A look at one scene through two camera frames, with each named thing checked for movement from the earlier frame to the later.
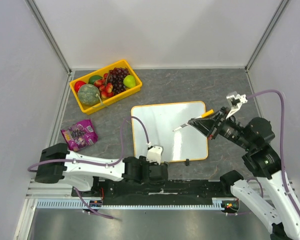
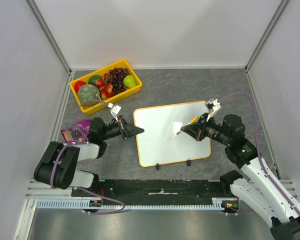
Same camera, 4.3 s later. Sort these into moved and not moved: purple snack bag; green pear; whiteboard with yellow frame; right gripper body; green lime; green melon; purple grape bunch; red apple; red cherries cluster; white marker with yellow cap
Moved: right gripper body; white marker with yellow cap
Not moved: purple snack bag; green pear; red apple; green melon; purple grape bunch; whiteboard with yellow frame; red cherries cluster; green lime
